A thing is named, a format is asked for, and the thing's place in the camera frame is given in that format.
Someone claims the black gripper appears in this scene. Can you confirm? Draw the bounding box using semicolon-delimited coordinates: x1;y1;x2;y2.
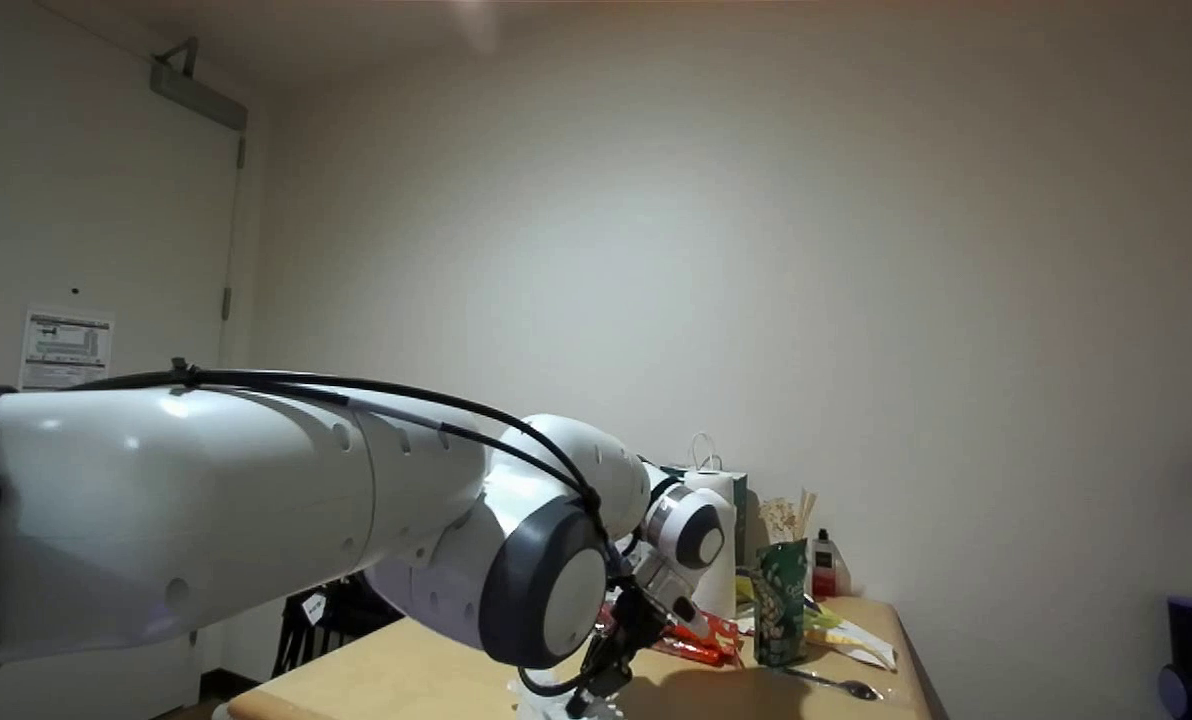
563;579;669;720

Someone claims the large red snack packet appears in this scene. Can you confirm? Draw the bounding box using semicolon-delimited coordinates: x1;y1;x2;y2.
661;609;749;670

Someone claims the white paper towel roll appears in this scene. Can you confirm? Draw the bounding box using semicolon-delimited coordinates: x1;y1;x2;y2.
681;466;752;626

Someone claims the green bottle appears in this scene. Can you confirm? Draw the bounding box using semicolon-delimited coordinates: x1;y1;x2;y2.
752;534;817;670

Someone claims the green printed paper bag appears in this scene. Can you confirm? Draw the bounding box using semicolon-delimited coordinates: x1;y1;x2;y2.
691;437;771;575

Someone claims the dark metal spoon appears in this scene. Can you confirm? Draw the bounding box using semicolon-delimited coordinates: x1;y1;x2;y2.
788;660;887;705

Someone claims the bundle of wooden sticks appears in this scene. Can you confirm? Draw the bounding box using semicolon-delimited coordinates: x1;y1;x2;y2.
755;487;824;544

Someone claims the small dark sauce bottle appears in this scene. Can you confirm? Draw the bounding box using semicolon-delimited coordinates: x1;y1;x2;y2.
807;524;852;599

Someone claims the white sachet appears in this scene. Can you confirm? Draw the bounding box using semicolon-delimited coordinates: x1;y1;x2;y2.
819;611;905;672

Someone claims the dark chair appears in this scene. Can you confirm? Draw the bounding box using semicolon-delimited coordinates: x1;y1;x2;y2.
272;574;409;677

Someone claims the white paper door notice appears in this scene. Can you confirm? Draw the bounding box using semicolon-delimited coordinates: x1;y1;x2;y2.
16;307;116;392

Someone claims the white door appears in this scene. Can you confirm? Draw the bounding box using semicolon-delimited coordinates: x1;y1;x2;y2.
0;0;249;720

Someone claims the grey door closer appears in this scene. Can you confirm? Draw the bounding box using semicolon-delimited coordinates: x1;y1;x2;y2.
148;38;252;133

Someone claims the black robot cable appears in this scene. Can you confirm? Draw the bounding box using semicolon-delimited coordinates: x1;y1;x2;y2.
71;355;681;700

